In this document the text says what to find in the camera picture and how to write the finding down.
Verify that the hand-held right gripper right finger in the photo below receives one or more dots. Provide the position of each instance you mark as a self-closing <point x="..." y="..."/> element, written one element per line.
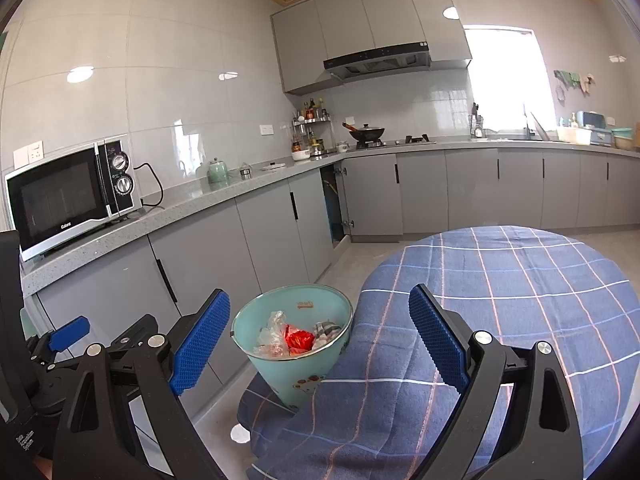
<point x="440" y="335"/>

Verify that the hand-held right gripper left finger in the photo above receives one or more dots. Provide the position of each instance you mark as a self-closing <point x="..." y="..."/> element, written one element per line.
<point x="200" y="342"/>

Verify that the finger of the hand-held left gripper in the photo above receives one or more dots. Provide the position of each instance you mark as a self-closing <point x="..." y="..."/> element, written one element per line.
<point x="135" y="327"/>
<point x="70" y="334"/>

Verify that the white red plastic bag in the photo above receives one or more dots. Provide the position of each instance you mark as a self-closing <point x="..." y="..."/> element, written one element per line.
<point x="272" y="335"/>

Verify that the teal trash bin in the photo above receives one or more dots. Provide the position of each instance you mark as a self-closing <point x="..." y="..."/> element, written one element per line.
<point x="295" y="370"/>

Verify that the red snack packet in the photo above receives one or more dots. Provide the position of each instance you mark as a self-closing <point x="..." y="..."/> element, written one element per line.
<point x="299" y="340"/>

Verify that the blue plaid tablecloth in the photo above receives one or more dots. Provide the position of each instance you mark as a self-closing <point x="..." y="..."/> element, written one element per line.
<point x="500" y="300"/>

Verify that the black silver microwave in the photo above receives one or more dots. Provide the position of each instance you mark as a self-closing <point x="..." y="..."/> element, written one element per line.
<point x="60" y="200"/>

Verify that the grey kitchen counter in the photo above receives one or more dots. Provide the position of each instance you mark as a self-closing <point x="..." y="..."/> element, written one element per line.
<point x="200" y="200"/>

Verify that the grey lower cabinets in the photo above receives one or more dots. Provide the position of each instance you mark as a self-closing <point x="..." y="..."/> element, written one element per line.
<point x="450" y="190"/>

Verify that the grey cabinets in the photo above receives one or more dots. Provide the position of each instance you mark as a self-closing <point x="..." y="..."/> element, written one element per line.
<point x="370" y="15"/>
<point x="450" y="190"/>

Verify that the blue gas cylinder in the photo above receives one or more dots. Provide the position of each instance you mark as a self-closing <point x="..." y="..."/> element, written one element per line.
<point x="332" y="215"/>

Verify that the teal kettle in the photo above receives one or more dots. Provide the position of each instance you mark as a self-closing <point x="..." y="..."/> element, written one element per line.
<point x="219" y="171"/>

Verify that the gas stove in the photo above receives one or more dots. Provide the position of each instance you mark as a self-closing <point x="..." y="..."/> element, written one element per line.
<point x="395" y="141"/>

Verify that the small white jar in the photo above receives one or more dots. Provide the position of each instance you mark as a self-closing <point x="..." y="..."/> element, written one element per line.
<point x="342" y="147"/>

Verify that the white bowl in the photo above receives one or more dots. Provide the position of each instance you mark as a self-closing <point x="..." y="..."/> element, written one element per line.
<point x="300" y="155"/>

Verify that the black wok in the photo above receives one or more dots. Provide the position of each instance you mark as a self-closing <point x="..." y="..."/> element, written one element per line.
<point x="367" y="132"/>

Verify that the metal utensil holder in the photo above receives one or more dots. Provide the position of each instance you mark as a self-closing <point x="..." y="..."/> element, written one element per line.
<point x="477" y="122"/>

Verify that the metal faucet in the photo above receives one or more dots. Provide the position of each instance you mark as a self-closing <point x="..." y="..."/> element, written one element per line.
<point x="527" y="122"/>

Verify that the leaning metal tray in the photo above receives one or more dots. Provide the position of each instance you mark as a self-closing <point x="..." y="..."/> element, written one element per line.
<point x="541" y="127"/>

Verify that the white dish basin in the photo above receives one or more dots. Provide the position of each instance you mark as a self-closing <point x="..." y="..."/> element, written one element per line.
<point x="573" y="135"/>

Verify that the metal spice rack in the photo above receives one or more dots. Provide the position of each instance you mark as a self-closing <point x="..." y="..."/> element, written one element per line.
<point x="312" y="125"/>

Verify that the blue bread box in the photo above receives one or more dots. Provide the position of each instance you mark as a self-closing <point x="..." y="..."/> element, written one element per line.
<point x="597" y="127"/>

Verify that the bright window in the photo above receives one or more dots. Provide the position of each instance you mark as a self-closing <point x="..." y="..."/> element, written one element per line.
<point x="507" y="80"/>

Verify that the teal basin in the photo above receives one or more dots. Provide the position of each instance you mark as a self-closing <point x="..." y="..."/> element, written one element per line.
<point x="625" y="139"/>

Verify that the black range hood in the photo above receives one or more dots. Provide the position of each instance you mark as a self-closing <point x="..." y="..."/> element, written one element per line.
<point x="377" y="62"/>

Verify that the hanging cloths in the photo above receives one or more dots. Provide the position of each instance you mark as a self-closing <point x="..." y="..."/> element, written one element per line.
<point x="575" y="82"/>

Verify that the grey upper cabinets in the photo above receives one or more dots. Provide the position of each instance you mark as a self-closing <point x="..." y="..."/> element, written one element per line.
<point x="370" y="15"/>

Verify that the white wall outlet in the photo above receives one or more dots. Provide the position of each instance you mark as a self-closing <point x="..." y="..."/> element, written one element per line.
<point x="29" y="156"/>
<point x="267" y="129"/>

